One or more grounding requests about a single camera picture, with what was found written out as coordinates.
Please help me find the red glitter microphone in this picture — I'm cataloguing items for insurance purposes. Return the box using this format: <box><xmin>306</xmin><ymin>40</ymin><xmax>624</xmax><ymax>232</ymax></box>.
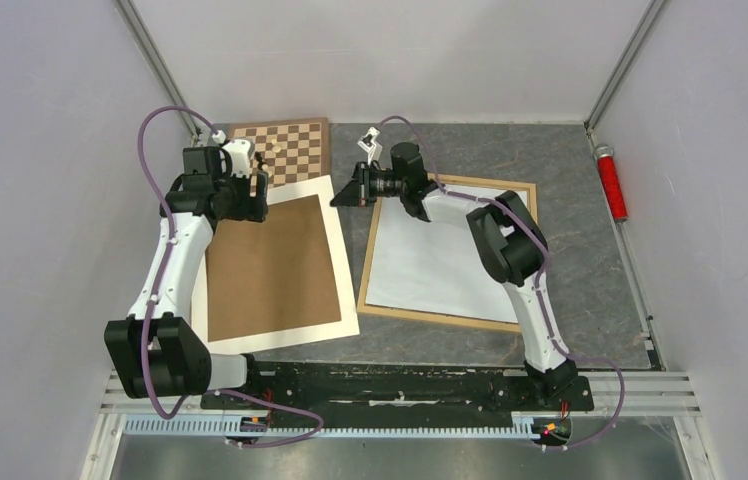
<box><xmin>593</xmin><ymin>144</ymin><xmax>628</xmax><ymax>223</ymax></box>

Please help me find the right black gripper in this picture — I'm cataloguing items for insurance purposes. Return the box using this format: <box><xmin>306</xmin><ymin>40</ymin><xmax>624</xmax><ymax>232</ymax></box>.
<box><xmin>332</xmin><ymin>161</ymin><xmax>407</xmax><ymax>207</ymax></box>

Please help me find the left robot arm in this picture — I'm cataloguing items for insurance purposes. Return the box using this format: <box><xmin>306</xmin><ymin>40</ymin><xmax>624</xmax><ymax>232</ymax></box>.
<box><xmin>104</xmin><ymin>138</ymin><xmax>268</xmax><ymax>408</ymax></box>

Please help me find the landscape photo print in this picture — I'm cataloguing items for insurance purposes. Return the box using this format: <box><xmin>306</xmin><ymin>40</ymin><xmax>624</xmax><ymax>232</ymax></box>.
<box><xmin>364</xmin><ymin>183</ymin><xmax>529</xmax><ymax>325</ymax></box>

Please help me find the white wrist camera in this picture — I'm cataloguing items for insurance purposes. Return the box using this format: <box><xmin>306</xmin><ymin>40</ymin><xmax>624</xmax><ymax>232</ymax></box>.
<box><xmin>357</xmin><ymin>126</ymin><xmax>382</xmax><ymax>164</ymax></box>
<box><xmin>217</xmin><ymin>138</ymin><xmax>255</xmax><ymax>178</ymax></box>

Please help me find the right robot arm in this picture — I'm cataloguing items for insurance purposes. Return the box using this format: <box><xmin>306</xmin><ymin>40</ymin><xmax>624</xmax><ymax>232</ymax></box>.
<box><xmin>330</xmin><ymin>133</ymin><xmax>579</xmax><ymax>408</ymax></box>

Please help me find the white slotted cable duct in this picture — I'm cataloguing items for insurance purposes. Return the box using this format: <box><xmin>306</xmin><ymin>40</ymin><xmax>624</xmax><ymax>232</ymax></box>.
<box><xmin>123</xmin><ymin>414</ymin><xmax>571</xmax><ymax>441</ymax></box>

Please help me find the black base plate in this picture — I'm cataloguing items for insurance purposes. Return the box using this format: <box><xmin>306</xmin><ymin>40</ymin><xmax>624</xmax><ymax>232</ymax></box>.
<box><xmin>198</xmin><ymin>360</ymin><xmax>595</xmax><ymax>431</ymax></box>

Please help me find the cream photo mat board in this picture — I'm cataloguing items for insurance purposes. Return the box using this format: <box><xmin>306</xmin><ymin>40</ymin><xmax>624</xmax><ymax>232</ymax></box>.
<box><xmin>191</xmin><ymin>176</ymin><xmax>359</xmax><ymax>354</ymax></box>

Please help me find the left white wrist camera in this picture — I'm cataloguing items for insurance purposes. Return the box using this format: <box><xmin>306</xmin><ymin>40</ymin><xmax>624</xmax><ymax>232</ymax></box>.
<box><xmin>217</xmin><ymin>138</ymin><xmax>255</xmax><ymax>178</ymax></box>

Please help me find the wooden chessboard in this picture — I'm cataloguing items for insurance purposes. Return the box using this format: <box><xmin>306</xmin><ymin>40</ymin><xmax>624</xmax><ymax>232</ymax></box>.
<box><xmin>227</xmin><ymin>117</ymin><xmax>331</xmax><ymax>188</ymax></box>

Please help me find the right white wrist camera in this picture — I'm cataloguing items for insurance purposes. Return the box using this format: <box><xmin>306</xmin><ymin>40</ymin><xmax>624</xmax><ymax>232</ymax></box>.
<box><xmin>357</xmin><ymin>126</ymin><xmax>382</xmax><ymax>164</ymax></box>

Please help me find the brown frame backing board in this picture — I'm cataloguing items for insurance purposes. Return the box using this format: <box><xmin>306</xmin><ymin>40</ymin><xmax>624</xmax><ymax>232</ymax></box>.
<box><xmin>206</xmin><ymin>195</ymin><xmax>342</xmax><ymax>341</ymax></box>

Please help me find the wooden picture frame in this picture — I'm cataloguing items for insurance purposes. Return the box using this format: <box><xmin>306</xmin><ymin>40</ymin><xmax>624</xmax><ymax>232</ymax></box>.
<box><xmin>355</xmin><ymin>171</ymin><xmax>541</xmax><ymax>334</ymax></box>

